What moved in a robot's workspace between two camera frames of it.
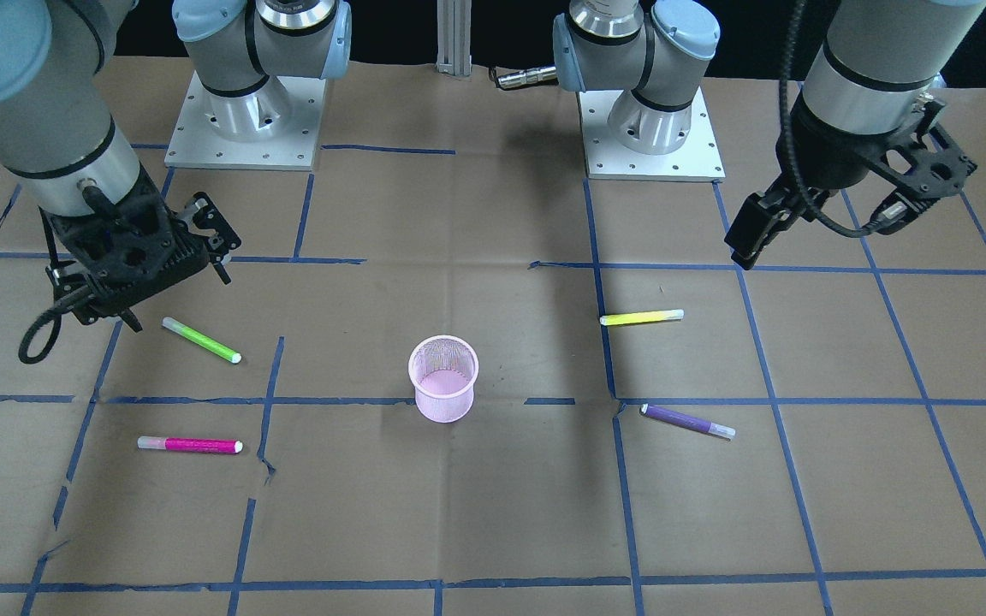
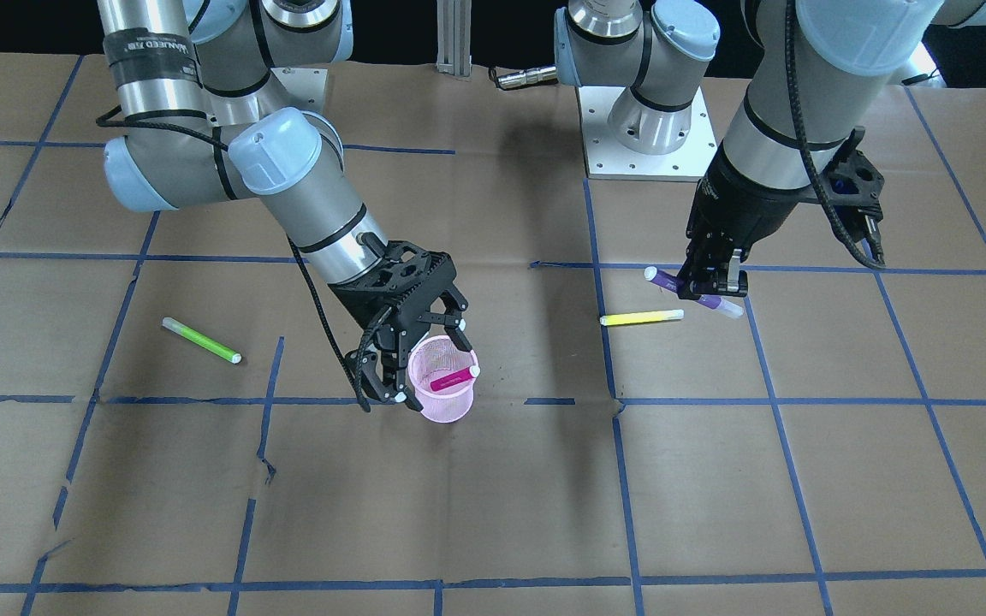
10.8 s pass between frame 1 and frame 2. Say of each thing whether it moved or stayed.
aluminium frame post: stayed
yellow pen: stayed
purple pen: moved
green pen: stayed
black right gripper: moved
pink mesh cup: stayed
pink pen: moved
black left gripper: moved
